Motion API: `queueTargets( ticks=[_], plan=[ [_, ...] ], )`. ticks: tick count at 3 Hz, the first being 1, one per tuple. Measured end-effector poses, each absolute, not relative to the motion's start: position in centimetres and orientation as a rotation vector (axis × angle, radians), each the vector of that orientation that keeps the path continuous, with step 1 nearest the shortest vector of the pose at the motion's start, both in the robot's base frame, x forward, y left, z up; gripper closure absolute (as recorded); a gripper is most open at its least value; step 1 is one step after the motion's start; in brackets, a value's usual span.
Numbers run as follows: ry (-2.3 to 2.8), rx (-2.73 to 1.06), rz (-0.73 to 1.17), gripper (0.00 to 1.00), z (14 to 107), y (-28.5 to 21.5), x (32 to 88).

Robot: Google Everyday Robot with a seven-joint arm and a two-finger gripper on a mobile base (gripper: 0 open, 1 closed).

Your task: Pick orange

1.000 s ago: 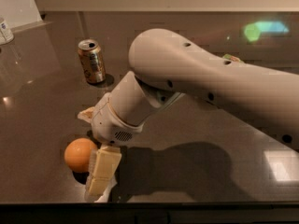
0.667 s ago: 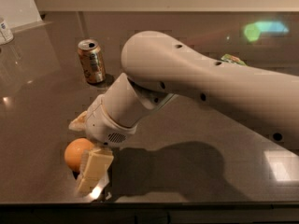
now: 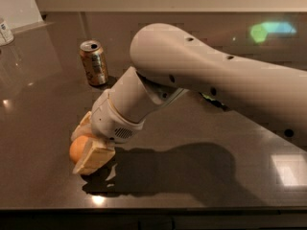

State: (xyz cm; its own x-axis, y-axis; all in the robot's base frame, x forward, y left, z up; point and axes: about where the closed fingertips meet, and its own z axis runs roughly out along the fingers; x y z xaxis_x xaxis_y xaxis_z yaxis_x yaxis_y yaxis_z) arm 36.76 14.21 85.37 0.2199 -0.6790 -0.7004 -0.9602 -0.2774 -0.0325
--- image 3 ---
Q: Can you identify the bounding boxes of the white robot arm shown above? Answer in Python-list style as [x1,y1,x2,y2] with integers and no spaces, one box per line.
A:
[70,24,307,175]

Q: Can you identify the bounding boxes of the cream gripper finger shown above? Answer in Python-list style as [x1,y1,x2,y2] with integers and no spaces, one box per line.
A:
[70,111,94,141]
[73,137,115,175]

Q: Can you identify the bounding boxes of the green snack bag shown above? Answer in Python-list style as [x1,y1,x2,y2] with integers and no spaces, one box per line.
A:
[201,93,228,111]

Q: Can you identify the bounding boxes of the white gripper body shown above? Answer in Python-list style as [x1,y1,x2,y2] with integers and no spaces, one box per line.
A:
[90,89,145,144]

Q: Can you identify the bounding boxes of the gold soda can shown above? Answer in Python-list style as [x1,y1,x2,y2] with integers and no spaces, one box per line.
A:
[80,39,108,86]

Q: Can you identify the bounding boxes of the orange fruit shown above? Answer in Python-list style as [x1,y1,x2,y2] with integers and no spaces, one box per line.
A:
[69,135,89,164]

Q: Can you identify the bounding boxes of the white plastic bottle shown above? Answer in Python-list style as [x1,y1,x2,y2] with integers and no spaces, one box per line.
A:
[0,17,14,46]

